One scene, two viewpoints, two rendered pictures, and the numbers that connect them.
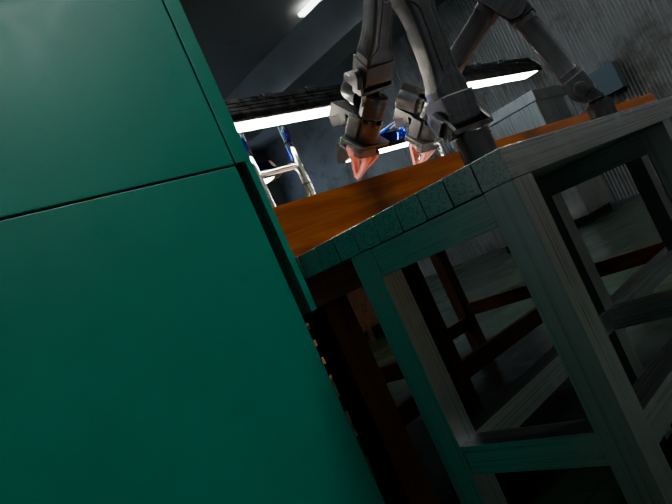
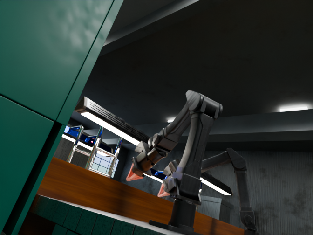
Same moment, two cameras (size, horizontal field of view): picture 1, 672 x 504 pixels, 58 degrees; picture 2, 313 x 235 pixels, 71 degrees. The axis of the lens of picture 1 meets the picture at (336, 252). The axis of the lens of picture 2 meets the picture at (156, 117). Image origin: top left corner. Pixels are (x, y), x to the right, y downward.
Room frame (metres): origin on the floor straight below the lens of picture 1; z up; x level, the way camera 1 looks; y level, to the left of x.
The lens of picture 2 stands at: (0.40, -0.13, 0.68)
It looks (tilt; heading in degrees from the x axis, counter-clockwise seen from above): 24 degrees up; 358
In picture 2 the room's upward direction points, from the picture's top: 15 degrees clockwise
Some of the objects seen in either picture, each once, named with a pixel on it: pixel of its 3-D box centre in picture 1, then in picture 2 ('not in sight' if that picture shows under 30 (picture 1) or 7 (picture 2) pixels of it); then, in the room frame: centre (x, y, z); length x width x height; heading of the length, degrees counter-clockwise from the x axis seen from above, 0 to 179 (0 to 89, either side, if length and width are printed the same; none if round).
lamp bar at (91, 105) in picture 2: (290, 104); (129, 131); (1.54, -0.05, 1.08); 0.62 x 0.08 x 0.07; 131
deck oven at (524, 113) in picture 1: (534, 170); (205, 226); (8.22, -2.92, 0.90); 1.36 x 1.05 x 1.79; 44
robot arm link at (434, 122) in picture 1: (459, 121); (184, 191); (1.05, -0.29, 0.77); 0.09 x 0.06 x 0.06; 108
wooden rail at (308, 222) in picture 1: (524, 170); (200, 235); (1.62, -0.55, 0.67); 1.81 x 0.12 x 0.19; 131
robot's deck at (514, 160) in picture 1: (470, 202); (166, 232); (1.43, -0.34, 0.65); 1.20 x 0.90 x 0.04; 134
